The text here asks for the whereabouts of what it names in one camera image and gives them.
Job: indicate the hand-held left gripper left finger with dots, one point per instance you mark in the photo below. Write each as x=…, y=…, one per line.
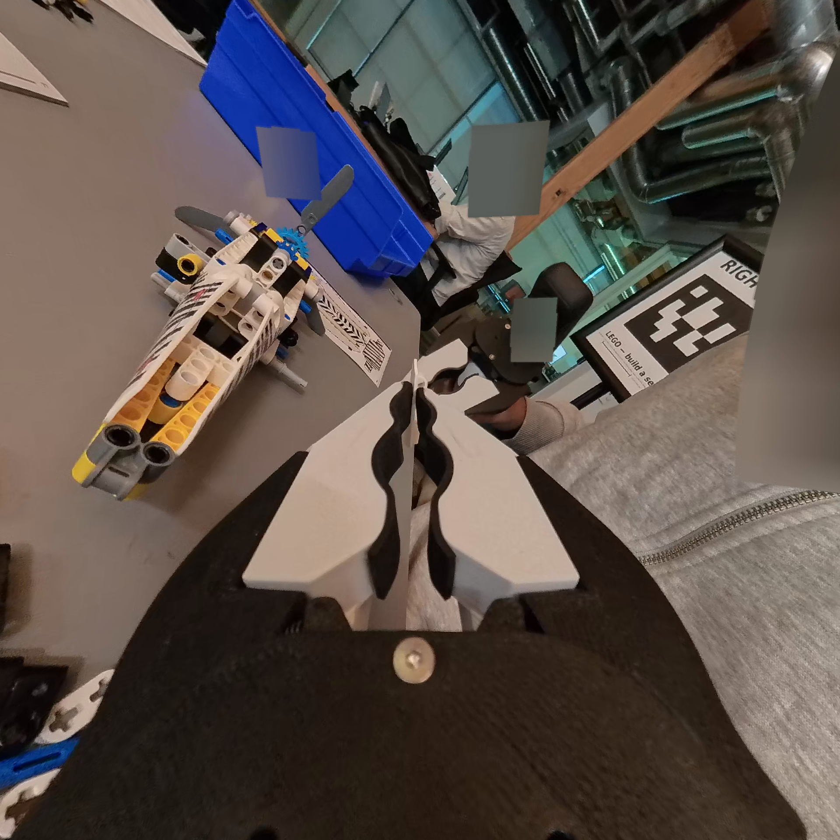
x=315, y=525

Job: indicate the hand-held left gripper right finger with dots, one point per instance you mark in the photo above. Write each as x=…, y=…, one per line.
x=512, y=525

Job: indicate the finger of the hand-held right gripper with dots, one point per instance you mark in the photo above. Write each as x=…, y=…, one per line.
x=446, y=358
x=479, y=394

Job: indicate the white lego panel piece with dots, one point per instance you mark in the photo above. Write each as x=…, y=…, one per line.
x=417, y=407

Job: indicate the striped sticker sheet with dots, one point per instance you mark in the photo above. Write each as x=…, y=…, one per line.
x=354, y=334

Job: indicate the lego plane model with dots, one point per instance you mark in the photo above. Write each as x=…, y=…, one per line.
x=197, y=341

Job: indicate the person's right forearm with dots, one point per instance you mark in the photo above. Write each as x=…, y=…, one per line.
x=544, y=426

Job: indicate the pile of loose lego parts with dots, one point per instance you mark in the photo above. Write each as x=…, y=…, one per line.
x=72, y=712

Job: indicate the person's right hand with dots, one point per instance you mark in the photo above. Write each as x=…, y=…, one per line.
x=505, y=420

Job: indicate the black backpack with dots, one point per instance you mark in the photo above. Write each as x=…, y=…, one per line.
x=394, y=151

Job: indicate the blue plastic bin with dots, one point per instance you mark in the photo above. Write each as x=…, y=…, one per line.
x=275, y=79

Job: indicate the white paper sheet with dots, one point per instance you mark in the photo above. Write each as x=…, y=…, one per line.
x=151, y=26

